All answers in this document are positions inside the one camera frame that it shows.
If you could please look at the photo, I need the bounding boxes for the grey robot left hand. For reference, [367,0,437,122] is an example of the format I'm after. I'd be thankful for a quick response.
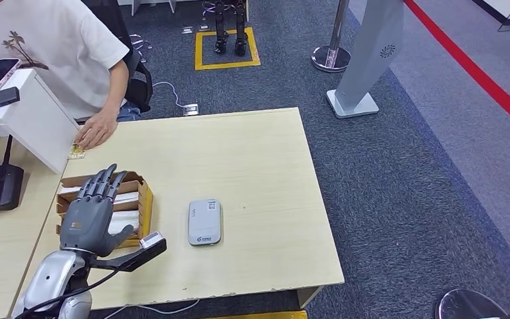
[59,163,135,259]

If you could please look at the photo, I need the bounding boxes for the person's left hand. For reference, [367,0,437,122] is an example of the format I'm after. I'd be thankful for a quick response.
[74,110,120,151]

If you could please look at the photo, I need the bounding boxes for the cardboard divided card box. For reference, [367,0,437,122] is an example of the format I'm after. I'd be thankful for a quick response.
[56,170,155,250]

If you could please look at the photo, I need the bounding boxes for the person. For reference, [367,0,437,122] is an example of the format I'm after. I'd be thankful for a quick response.
[0,0,141,151]

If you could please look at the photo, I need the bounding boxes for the black office chair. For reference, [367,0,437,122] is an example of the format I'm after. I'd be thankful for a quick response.
[81,0,154,114]

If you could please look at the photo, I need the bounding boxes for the white desk riser stand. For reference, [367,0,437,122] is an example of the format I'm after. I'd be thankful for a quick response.
[0,68,80,175]

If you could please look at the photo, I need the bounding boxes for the small black hub box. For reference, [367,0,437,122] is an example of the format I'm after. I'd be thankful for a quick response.
[0,86,21,110]

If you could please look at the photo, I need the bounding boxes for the white furniture legs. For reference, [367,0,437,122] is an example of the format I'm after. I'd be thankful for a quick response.
[118,0,179,16]

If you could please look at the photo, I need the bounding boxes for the yellow floor tape square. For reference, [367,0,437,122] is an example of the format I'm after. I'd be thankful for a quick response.
[195,27,262,71]

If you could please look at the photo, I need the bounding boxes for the black humanoid robot legs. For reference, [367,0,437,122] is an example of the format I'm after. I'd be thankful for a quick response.
[202,0,250,57]

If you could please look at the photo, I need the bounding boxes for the yellow floor tape strip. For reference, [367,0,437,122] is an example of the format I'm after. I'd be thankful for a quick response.
[202,310,309,319]

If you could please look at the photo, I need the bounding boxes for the wooden desk leg panel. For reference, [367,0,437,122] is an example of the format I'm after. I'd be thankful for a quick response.
[297,286,324,309]

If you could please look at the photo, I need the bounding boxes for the grey kiosk pillar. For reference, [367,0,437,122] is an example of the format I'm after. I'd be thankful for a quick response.
[325,0,406,120]

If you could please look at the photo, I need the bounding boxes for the round dark stanchion base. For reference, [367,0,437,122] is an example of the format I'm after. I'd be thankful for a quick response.
[435,289,509,319]

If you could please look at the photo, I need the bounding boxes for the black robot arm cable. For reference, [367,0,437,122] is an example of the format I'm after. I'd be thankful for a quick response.
[15,269,120,319]

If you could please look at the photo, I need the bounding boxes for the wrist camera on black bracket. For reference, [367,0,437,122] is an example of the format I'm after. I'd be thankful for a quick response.
[90,231,168,272]

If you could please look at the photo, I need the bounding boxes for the white floor cable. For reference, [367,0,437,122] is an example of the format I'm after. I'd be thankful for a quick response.
[153,81,187,109]

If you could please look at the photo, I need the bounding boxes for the white cable under desk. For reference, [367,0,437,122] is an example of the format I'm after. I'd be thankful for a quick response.
[101,299,201,319]

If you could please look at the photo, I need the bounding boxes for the chrome stanchion post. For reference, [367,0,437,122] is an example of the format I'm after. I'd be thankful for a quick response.
[311,0,352,74]

